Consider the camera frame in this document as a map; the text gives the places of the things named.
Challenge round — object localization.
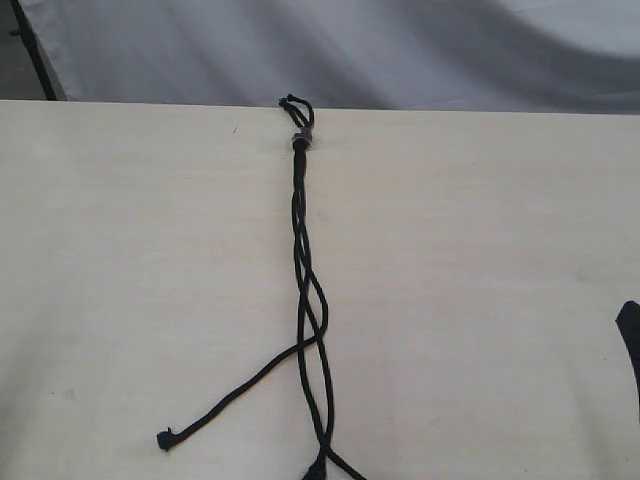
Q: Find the black cable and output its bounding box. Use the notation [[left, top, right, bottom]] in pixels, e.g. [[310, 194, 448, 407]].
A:
[[279, 94, 334, 480], [155, 94, 331, 451], [279, 94, 369, 480]]

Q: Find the white backdrop cloth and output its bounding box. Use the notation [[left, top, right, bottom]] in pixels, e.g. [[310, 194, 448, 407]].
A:
[[22, 1, 639, 113]]

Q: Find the black stand pole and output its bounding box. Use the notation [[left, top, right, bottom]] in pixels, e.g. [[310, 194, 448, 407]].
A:
[[9, 0, 58, 101]]

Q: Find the grey tape around black cables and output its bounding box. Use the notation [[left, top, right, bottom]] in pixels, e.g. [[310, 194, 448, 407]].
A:
[[292, 128, 313, 149]]

